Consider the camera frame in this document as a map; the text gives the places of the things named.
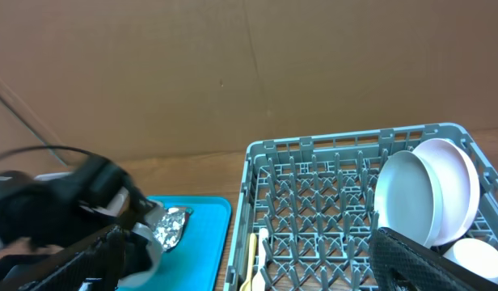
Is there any grey dishwasher rack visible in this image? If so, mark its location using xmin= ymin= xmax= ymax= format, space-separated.
xmin=223 ymin=123 xmax=498 ymax=291

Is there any white plastic fork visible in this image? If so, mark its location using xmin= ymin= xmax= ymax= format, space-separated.
xmin=251 ymin=228 xmax=269 ymax=291

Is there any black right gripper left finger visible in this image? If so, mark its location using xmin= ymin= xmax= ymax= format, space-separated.
xmin=0 ymin=226 xmax=126 ymax=291

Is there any white cup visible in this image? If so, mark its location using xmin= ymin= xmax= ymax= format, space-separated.
xmin=443 ymin=238 xmax=498 ymax=284

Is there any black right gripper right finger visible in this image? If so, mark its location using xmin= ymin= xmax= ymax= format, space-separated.
xmin=369 ymin=227 xmax=498 ymax=291

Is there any grey plate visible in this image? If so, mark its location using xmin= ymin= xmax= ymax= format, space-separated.
xmin=373 ymin=150 xmax=443 ymax=248

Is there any grey bowl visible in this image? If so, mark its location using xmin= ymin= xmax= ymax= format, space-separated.
xmin=118 ymin=223 xmax=162 ymax=288

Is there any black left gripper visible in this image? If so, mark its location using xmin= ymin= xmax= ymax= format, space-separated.
xmin=30 ymin=155 xmax=163 ymax=243

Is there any silver foil wrapper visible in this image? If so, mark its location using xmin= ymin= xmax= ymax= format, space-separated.
xmin=153 ymin=206 xmax=193 ymax=252

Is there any pink plate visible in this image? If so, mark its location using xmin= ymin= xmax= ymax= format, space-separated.
xmin=414 ymin=138 xmax=480 ymax=246

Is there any yellow plastic spoon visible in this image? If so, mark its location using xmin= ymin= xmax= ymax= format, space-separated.
xmin=239 ymin=233 xmax=258 ymax=291

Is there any teal serving tray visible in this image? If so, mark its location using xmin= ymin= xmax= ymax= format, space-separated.
xmin=136 ymin=196 xmax=232 ymax=291

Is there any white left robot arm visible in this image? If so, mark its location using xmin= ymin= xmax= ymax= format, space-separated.
xmin=0 ymin=149 xmax=165 ymax=249

